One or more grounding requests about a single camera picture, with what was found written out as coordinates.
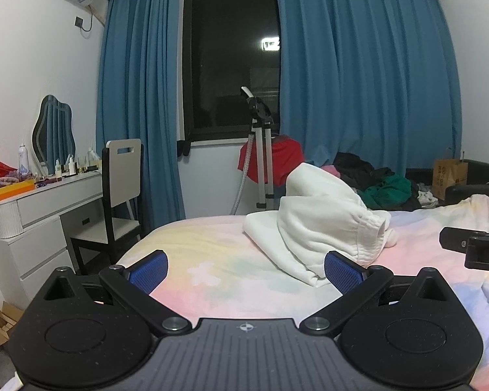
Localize white spray bottle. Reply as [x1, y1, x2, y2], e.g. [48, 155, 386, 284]
[18, 144, 31, 178]

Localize red garment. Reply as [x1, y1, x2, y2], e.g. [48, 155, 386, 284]
[237, 135, 304, 187]

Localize dark window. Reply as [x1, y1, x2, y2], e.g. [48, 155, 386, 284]
[182, 0, 281, 142]

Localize green garment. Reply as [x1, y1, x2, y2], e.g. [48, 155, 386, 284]
[358, 174, 412, 210]

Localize white dressing table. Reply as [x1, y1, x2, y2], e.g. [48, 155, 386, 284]
[0, 172, 102, 309]

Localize black garment pile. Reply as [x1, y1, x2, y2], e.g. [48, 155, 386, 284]
[333, 153, 421, 212]

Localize orange tray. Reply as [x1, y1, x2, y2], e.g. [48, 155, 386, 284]
[0, 180, 36, 201]

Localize blue right curtain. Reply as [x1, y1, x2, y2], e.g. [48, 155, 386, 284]
[277, 0, 462, 173]

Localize pastel bed sheet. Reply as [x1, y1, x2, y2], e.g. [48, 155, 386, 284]
[120, 195, 489, 390]

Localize pink garment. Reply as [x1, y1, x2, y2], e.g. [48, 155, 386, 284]
[320, 165, 341, 178]

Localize blue left curtain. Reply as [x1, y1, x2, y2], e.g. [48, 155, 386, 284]
[96, 0, 185, 231]

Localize beige black chair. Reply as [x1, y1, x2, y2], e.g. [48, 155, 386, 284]
[70, 138, 143, 274]

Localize white sweatpants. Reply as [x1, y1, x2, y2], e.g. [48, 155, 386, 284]
[243, 163, 397, 288]

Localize brown paper bag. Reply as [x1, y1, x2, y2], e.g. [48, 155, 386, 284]
[431, 147, 468, 200]

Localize black sofa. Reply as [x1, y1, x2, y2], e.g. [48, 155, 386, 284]
[406, 159, 489, 206]

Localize blue curtain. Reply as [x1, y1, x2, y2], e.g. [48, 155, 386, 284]
[277, 0, 462, 173]
[96, 0, 185, 231]

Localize wall socket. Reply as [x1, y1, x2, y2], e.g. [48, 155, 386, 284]
[75, 17, 83, 29]

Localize silver tripod stand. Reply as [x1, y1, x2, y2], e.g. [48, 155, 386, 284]
[230, 86, 274, 215]

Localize cardboard box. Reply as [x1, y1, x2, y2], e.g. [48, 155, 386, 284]
[0, 301, 23, 346]

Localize wavy blue mirror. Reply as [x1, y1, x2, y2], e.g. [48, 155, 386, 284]
[31, 94, 76, 175]

